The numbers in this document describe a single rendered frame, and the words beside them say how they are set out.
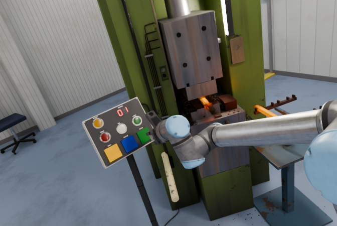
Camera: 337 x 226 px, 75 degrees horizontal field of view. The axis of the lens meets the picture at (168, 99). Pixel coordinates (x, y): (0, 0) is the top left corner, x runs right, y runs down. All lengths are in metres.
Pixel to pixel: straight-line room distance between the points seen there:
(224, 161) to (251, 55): 0.77
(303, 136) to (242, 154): 1.08
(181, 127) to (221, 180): 0.99
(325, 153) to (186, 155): 0.54
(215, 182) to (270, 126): 1.13
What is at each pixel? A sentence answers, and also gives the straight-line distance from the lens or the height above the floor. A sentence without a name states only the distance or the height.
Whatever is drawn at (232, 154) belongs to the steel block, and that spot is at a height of 0.59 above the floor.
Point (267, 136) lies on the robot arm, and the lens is 0.73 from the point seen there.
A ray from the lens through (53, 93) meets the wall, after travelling 4.90.
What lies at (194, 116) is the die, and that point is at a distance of 1.49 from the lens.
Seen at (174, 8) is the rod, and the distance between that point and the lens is 1.49.
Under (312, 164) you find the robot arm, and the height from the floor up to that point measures 1.36.
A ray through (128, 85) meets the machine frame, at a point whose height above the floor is 1.09.
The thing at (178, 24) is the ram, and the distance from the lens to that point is 1.30.
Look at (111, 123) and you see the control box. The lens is 1.28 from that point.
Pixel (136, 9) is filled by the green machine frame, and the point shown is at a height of 1.67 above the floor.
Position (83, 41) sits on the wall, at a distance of 4.90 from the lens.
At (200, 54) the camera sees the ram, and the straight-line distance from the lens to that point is 1.36.
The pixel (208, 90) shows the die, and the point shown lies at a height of 1.10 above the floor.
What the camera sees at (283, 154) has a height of 0.65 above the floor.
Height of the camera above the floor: 1.68
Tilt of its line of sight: 24 degrees down
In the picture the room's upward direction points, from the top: 14 degrees counter-clockwise
